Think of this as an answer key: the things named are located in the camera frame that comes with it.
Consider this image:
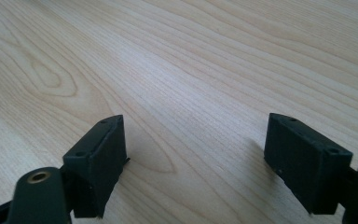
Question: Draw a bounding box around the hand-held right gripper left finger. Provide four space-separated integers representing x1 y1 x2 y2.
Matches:
62 114 131 219

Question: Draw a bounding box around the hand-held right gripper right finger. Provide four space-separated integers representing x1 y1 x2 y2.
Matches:
263 112 354 216

